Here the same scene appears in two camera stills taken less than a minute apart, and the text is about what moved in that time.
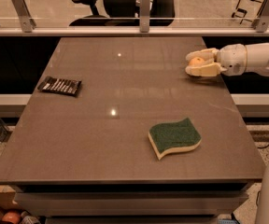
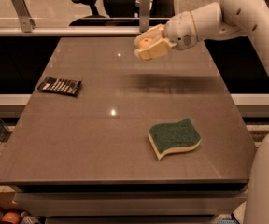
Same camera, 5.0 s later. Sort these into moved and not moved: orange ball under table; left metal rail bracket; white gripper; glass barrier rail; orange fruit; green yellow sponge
Moved: white gripper; orange fruit
Not moved: orange ball under table; glass barrier rail; left metal rail bracket; green yellow sponge
